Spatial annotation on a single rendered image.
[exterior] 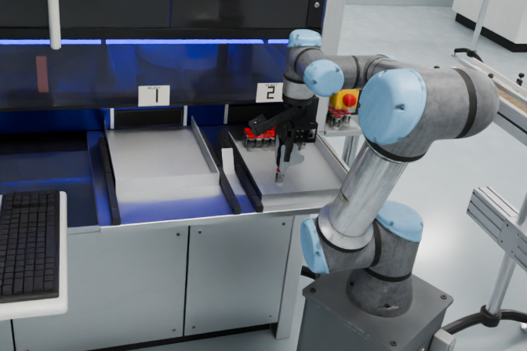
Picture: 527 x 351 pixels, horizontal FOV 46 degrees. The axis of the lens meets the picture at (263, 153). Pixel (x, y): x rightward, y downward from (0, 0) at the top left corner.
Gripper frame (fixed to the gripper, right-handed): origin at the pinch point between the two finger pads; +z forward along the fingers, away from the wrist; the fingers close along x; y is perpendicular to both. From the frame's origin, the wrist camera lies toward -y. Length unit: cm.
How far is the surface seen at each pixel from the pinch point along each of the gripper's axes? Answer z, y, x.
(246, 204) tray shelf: 7.3, -9.1, -4.5
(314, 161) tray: 7.2, 15.9, 13.3
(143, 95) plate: -6.7, -29.7, 31.3
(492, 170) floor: 96, 193, 135
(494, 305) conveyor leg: 77, 101, 14
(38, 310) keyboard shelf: 15, -58, -24
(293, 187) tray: 7.1, 5.2, 0.9
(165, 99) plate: -5.4, -23.6, 31.3
